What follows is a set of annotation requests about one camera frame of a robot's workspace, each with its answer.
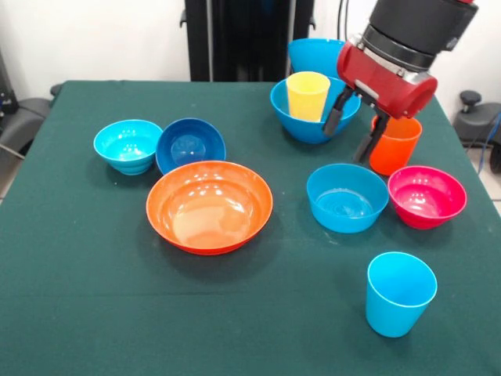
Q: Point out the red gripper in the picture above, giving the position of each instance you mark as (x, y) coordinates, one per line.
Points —
(383, 82)

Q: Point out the yellow plastic cup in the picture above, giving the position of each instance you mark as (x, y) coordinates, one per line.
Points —
(307, 102)

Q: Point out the blue flat-bottomed ringed bowl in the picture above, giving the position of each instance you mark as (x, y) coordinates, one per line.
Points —
(347, 207)

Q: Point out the large blue plastic bowl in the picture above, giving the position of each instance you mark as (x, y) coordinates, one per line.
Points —
(305, 131)
(313, 55)

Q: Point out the large orange plastic bowl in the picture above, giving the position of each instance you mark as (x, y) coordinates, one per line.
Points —
(207, 219)

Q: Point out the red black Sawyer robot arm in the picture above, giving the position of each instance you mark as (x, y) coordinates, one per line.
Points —
(419, 27)

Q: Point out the orange plastic cup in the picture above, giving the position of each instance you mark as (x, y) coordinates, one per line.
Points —
(399, 150)

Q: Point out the pink plastic bowl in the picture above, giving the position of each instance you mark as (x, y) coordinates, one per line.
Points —
(427, 199)

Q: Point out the black equipment base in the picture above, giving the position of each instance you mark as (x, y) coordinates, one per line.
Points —
(19, 121)
(475, 117)

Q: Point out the dark blue plastic bowl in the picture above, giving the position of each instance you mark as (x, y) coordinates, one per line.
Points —
(188, 143)

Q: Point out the light blue plastic cup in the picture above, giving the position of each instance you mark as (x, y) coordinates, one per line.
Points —
(399, 301)

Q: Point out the small cyan plastic bowl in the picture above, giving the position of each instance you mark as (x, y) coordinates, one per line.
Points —
(127, 149)

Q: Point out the dark green tablecloth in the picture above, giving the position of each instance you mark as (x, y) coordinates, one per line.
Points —
(117, 274)

